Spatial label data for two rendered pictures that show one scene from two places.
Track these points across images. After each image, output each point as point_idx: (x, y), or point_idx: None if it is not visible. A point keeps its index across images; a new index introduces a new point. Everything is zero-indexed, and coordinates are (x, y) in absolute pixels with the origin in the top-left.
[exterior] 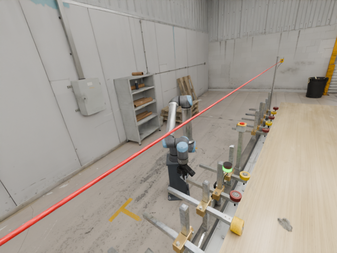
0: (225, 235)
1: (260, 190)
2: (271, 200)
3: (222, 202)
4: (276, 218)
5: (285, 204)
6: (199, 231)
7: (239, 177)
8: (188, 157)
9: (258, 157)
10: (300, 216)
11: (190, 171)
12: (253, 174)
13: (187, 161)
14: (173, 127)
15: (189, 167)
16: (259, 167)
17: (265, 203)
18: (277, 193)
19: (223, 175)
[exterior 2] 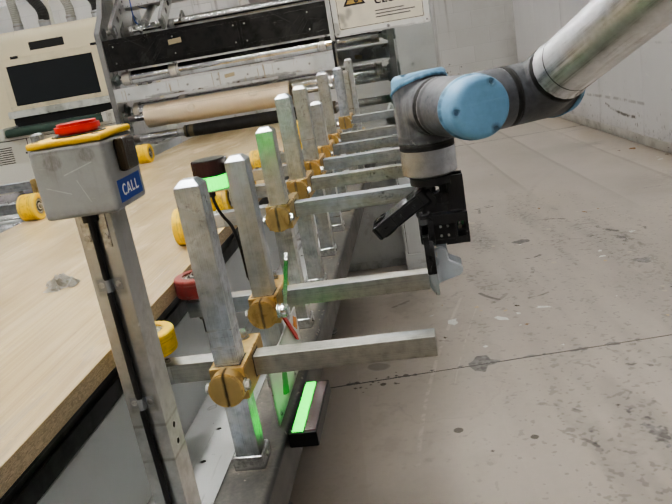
0: (219, 233)
1: (95, 315)
2: (68, 307)
3: (268, 387)
4: (79, 284)
5: (24, 315)
6: (316, 314)
7: (180, 358)
8: (401, 150)
9: (7, 457)
10: (1, 309)
11: (387, 212)
12: (101, 348)
13: (402, 169)
14: (574, 23)
15: (399, 206)
16: (46, 390)
17: (94, 296)
18: (30, 330)
19: (239, 233)
